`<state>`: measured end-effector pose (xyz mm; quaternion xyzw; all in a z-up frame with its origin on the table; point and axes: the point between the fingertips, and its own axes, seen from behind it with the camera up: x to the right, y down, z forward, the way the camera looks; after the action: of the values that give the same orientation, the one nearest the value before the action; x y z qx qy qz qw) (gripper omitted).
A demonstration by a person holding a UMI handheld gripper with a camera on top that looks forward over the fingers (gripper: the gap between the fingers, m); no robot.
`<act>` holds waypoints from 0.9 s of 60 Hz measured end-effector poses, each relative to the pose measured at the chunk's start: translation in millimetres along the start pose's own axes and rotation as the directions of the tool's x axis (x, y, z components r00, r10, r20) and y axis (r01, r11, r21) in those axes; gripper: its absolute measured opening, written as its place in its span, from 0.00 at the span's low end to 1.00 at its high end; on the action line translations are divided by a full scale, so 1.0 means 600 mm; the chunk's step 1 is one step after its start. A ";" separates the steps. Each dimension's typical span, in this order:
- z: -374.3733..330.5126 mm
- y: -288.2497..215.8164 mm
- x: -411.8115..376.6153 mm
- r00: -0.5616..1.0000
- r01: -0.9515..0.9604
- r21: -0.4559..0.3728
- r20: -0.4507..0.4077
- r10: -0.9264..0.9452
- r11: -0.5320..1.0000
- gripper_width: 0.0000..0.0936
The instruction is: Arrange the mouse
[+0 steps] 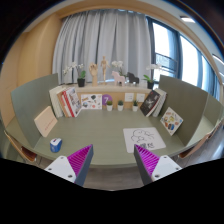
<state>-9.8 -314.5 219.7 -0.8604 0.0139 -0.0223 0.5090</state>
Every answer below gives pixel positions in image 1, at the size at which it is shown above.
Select white wall socket plate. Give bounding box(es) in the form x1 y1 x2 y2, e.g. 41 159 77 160
135 92 146 103
124 92 135 103

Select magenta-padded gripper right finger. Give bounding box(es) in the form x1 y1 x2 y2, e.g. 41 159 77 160
133 143 183 186

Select white upright book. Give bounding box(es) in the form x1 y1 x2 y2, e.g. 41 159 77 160
48 85 66 119

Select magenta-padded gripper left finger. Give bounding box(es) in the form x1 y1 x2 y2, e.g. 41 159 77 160
44 144 95 187

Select white mouse pad with drawing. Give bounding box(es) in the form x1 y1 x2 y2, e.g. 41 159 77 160
122 126 167 154

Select round purple number sign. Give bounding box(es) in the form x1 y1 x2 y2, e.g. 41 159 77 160
101 94 113 107

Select black horse figure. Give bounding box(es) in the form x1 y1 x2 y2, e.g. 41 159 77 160
126 71 140 85

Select green desk partition panel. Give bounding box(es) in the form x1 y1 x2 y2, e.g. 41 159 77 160
158 74 224 148
10 73 61 149

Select colourful illustrated card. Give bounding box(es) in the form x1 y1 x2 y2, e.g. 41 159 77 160
159 106 184 137

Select dark-framed window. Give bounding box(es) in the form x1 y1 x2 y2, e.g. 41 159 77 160
146 16 221 101

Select blue and white computer mouse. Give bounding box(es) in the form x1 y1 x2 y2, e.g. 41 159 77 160
49 137 63 154

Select small plant in white pot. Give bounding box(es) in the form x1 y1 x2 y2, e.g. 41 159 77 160
116 99 125 112
131 99 139 113
105 99 114 112

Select white orchid in black pot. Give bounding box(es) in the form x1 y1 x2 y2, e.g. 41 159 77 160
110 60 126 78
142 63 163 90
62 61 87 88

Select white card with stickers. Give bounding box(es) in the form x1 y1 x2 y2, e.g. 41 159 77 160
80 93 103 111

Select ceiling light panel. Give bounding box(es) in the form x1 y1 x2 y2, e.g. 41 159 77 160
212 54 224 66
179 15 197 24

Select beige book with red text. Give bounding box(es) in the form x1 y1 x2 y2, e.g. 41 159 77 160
33 105 59 138

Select white book behind black book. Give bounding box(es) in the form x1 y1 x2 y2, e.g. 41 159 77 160
151 88 168 118

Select wooden hand model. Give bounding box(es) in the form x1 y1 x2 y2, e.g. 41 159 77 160
88 62 99 87

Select pink horse figure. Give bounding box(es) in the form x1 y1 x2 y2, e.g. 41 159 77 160
111 70 126 87

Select wooden mannequin figure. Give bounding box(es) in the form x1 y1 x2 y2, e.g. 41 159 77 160
100 55 111 85

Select tan upright book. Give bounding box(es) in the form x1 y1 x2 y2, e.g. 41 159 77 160
56 89 71 118

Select red-spined collage cover book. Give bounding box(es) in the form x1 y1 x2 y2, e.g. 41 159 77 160
63 86 83 118

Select grey curtain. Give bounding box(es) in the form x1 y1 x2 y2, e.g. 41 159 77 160
52 9 153 85

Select black cover book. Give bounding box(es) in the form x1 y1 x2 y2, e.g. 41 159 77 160
139 89 162 118

